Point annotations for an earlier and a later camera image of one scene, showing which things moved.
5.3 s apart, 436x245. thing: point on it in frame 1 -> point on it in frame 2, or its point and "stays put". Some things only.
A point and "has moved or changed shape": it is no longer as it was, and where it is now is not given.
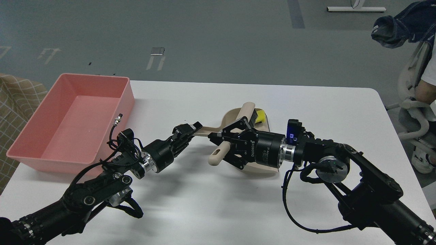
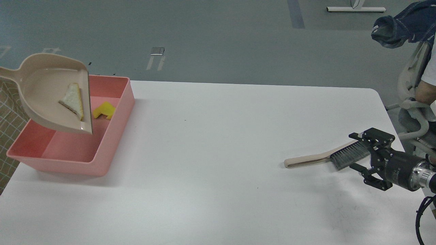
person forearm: (425, 92) stays put
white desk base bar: (355, 9) stays put
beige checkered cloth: (20, 96) stays put
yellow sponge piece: (261, 117) -> (106, 108)
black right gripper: (264, 148) -> (405, 169)
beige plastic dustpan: (231, 117) -> (56, 90)
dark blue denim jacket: (417, 23) stays put
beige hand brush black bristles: (247, 110) has moved or changed shape
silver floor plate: (157, 51) stays put
